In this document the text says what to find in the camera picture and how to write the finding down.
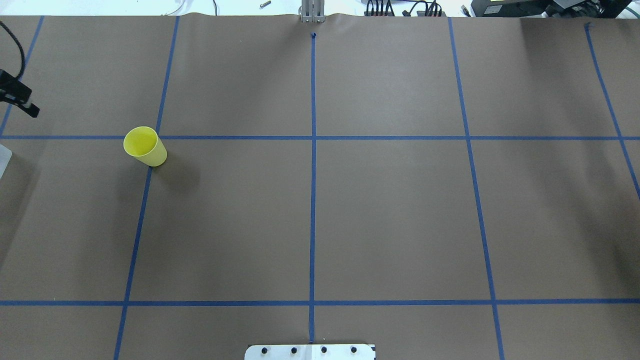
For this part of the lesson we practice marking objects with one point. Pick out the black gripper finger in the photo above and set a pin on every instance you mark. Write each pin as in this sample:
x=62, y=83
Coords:
x=14, y=92

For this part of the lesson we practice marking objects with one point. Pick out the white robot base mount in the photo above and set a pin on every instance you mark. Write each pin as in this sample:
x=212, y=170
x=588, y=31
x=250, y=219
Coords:
x=358, y=351

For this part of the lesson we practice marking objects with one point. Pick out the yellow plastic cup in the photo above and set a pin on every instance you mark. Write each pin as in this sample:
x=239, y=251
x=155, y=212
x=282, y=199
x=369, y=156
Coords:
x=144, y=144

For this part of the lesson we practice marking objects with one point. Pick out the clear plastic bin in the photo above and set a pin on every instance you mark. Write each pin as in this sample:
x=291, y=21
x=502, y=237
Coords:
x=5, y=157

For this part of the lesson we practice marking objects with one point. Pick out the aluminium frame post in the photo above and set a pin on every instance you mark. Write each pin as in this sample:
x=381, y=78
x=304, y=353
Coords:
x=312, y=11

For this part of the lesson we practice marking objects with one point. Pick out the black power strip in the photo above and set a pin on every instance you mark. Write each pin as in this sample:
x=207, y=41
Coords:
x=403, y=8

